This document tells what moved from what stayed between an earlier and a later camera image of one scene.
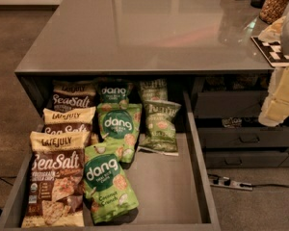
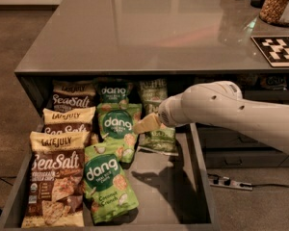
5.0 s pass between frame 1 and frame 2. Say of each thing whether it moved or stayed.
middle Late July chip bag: stayed
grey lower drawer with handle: stayed
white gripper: moved
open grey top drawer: stayed
